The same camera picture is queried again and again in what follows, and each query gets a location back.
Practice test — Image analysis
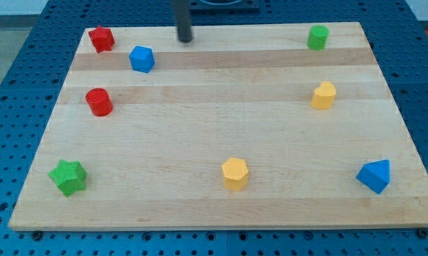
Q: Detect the green star block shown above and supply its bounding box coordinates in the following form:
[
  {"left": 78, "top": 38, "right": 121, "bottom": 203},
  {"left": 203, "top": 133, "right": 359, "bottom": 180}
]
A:
[{"left": 48, "top": 159, "right": 87, "bottom": 197}]

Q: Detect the red cylinder block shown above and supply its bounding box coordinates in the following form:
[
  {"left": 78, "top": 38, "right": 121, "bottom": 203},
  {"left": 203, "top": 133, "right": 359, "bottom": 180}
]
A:
[{"left": 85, "top": 88, "right": 113, "bottom": 117}]

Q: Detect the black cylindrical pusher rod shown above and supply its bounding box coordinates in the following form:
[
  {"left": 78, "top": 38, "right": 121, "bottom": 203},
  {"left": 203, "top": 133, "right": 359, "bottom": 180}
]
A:
[{"left": 172, "top": 0, "right": 193, "bottom": 43}]

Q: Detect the green cylinder block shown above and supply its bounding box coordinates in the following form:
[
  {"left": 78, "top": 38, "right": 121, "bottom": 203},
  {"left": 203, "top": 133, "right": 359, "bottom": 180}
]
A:
[{"left": 307, "top": 25, "right": 329, "bottom": 50}]

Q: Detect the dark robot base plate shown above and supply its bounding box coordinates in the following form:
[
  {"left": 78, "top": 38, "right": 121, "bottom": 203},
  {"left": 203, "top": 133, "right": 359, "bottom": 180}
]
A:
[{"left": 188, "top": 0, "right": 262, "bottom": 11}]

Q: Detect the blue triangular prism block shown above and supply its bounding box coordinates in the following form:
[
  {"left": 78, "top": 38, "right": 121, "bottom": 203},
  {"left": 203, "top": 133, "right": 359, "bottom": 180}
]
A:
[{"left": 356, "top": 159, "right": 390, "bottom": 194}]

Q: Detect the blue cube block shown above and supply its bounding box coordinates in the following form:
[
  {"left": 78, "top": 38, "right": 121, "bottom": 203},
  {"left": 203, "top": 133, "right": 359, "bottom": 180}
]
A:
[{"left": 129, "top": 46, "right": 155, "bottom": 73}]

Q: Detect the yellow hexagon block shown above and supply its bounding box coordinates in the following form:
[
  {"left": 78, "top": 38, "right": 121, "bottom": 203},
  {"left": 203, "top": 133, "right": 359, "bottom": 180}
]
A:
[{"left": 221, "top": 157, "right": 249, "bottom": 191}]

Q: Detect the wooden board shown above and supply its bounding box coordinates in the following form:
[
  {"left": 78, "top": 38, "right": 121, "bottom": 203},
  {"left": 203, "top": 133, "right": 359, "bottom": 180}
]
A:
[{"left": 9, "top": 22, "right": 428, "bottom": 231}]

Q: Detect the red star block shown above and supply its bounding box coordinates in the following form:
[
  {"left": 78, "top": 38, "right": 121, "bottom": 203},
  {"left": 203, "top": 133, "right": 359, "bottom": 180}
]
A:
[{"left": 88, "top": 26, "right": 115, "bottom": 53}]

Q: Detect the yellow heart block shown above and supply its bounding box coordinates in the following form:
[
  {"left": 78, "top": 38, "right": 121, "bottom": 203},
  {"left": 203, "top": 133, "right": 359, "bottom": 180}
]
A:
[{"left": 311, "top": 81, "right": 336, "bottom": 110}]

